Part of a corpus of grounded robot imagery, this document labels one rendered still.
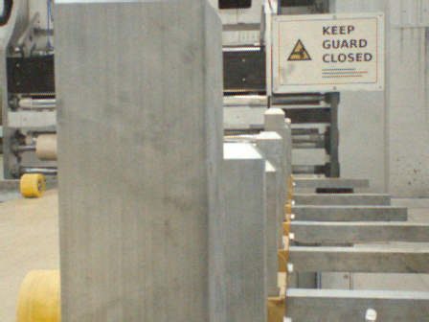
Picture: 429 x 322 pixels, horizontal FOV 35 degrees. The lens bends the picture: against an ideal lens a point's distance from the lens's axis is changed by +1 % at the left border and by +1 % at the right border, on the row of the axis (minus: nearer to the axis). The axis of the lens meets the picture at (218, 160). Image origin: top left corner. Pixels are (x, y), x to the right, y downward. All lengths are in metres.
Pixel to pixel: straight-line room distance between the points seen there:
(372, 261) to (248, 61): 2.10
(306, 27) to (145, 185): 2.82
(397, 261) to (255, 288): 0.57
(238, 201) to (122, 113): 0.25
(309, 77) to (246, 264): 2.55
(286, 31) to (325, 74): 0.25
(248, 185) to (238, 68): 2.59
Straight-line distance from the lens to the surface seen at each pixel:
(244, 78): 2.98
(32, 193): 2.36
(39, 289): 0.75
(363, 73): 2.95
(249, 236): 0.40
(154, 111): 0.15
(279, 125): 1.15
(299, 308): 0.72
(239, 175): 0.40
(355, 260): 0.96
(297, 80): 2.94
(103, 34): 0.16
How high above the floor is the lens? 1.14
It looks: 3 degrees down
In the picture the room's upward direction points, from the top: 1 degrees counter-clockwise
